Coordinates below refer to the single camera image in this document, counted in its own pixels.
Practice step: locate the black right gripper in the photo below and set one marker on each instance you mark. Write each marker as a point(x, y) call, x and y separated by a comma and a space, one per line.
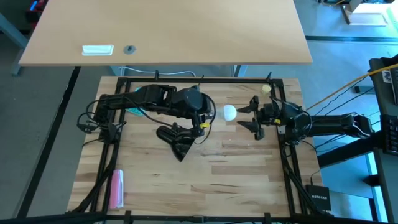
point(269, 116)

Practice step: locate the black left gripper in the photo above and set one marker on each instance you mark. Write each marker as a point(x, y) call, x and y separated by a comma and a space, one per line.
point(197, 124)

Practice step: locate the black gooseneck desk lamp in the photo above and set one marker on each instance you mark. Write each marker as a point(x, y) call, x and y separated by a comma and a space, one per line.
point(182, 151)

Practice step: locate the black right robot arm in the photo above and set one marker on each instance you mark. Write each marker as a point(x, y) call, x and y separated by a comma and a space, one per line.
point(329, 124)

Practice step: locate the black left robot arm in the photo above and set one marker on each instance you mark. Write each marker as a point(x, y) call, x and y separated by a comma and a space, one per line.
point(155, 96)

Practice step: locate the small yellow cup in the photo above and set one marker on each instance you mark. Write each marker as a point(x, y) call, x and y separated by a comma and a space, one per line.
point(266, 89)

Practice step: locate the teal plastic box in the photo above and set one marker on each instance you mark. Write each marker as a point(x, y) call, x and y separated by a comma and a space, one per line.
point(136, 111)

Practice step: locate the pink and white stapler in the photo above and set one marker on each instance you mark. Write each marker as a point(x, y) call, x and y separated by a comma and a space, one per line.
point(116, 189)

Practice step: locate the black floor beam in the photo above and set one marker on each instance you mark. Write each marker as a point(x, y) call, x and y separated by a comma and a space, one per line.
point(342, 152)

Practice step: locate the grey round desk grommet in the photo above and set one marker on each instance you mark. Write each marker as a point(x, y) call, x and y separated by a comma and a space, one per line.
point(130, 49)

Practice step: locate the beige wooden desk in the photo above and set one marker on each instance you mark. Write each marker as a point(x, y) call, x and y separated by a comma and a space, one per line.
point(171, 28)

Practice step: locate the white rectangular box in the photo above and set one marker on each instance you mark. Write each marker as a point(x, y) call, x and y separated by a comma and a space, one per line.
point(97, 50)

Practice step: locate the black floor strip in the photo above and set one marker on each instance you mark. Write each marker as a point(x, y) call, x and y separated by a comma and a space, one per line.
point(351, 39)
point(46, 146)

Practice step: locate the black keyboard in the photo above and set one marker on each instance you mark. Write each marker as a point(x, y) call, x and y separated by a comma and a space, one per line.
point(391, 133)

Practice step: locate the black side table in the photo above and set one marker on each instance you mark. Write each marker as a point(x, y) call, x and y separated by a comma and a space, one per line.
point(388, 193)

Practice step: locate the red and blue object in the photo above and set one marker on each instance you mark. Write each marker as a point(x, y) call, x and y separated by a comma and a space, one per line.
point(35, 9)

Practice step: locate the grey table leg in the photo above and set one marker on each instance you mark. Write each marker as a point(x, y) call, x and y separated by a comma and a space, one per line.
point(12, 34)

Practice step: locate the black aluminium table frame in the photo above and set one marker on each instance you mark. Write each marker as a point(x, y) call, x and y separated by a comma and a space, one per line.
point(199, 80)

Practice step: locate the black Netgear network switch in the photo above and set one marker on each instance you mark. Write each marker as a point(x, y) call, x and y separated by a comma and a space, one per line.
point(318, 197)

